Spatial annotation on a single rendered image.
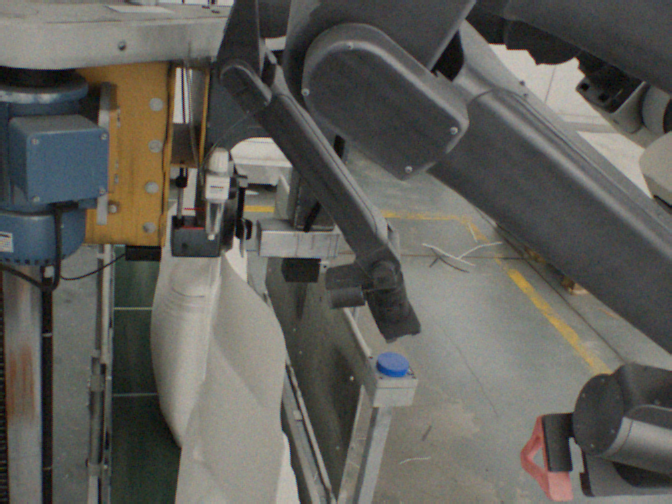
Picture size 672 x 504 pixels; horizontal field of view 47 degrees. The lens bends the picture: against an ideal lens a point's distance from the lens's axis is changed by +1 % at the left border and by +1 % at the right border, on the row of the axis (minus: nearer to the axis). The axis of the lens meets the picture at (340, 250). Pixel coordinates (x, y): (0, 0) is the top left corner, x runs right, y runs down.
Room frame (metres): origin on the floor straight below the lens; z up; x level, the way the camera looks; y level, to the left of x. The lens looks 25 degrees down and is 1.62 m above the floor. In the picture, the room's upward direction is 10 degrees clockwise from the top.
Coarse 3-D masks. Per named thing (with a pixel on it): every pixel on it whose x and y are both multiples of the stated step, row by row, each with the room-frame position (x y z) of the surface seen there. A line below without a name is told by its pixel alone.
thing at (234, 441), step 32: (224, 256) 1.12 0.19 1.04; (224, 288) 1.10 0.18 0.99; (224, 320) 1.08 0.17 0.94; (256, 320) 1.00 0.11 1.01; (224, 352) 1.07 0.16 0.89; (256, 352) 0.99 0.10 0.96; (224, 384) 0.82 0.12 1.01; (256, 384) 0.97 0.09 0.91; (192, 416) 1.01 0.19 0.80; (224, 416) 0.81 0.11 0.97; (256, 416) 0.74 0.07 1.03; (192, 448) 0.90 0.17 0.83; (224, 448) 0.80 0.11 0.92; (256, 448) 0.74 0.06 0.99; (288, 448) 0.96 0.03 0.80; (192, 480) 0.87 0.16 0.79; (224, 480) 0.79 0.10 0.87; (256, 480) 0.73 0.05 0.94; (288, 480) 0.87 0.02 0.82
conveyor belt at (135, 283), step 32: (128, 288) 2.07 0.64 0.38; (128, 320) 1.89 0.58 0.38; (128, 352) 1.73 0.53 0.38; (128, 384) 1.60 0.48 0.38; (128, 416) 1.47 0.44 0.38; (160, 416) 1.49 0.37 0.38; (128, 448) 1.36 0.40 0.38; (160, 448) 1.38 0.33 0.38; (128, 480) 1.27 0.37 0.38; (160, 480) 1.28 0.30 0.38
